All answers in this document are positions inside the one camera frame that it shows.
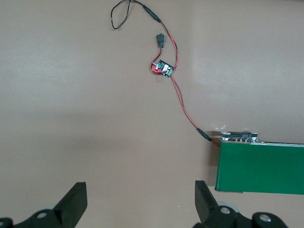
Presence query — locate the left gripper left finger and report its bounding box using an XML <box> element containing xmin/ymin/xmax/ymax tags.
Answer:
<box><xmin>0</xmin><ymin>182</ymin><xmax>88</xmax><ymax>228</ymax></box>

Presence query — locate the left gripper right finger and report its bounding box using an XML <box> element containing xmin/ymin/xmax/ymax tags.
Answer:
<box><xmin>193</xmin><ymin>180</ymin><xmax>288</xmax><ymax>228</ymax></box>

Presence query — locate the green conveyor belt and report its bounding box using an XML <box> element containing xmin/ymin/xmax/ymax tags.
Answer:
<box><xmin>214</xmin><ymin>130</ymin><xmax>304</xmax><ymax>196</ymax></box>

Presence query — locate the small motor controller board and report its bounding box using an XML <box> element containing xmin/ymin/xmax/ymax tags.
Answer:
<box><xmin>152</xmin><ymin>59</ymin><xmax>175</xmax><ymax>78</ymax></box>

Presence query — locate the small black inline plug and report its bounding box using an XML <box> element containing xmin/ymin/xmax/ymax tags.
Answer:
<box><xmin>155</xmin><ymin>32</ymin><xmax>165</xmax><ymax>48</ymax></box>

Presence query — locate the looped thin black cable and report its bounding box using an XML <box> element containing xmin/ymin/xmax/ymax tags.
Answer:
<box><xmin>110</xmin><ymin>0</ymin><xmax>145</xmax><ymax>30</ymax></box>

